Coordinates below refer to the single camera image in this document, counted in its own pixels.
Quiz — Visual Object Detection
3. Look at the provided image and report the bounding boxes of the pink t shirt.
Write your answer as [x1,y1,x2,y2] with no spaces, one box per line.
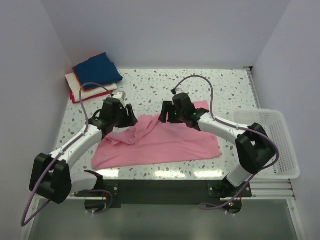
[91,115,221,170]

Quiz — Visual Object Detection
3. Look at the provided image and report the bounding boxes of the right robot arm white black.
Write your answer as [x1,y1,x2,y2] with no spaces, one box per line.
[159,93,279,198]

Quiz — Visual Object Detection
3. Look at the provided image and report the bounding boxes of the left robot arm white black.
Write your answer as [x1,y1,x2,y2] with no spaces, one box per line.
[29,97,138,204]

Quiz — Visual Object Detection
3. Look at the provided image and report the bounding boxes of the orange folded t shirt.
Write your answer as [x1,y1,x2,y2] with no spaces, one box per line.
[70,66,86,93]

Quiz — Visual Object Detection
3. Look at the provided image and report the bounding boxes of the red folded t shirt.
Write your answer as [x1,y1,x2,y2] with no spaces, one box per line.
[69,89,109,104]

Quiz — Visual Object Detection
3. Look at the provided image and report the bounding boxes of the blue folded t shirt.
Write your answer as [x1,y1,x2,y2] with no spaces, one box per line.
[75,52,123,86]

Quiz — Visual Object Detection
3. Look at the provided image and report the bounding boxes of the white folded t shirt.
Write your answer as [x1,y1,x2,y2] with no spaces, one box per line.
[65,72,118,101]

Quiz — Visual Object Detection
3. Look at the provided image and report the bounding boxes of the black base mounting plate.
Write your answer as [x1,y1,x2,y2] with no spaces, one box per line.
[74,178,252,210]

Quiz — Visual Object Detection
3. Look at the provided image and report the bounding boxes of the white plastic laundry basket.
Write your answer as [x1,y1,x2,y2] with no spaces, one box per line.
[231,108,300,180]

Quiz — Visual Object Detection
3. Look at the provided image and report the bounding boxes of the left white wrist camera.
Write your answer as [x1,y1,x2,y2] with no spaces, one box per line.
[112,91,126,105]

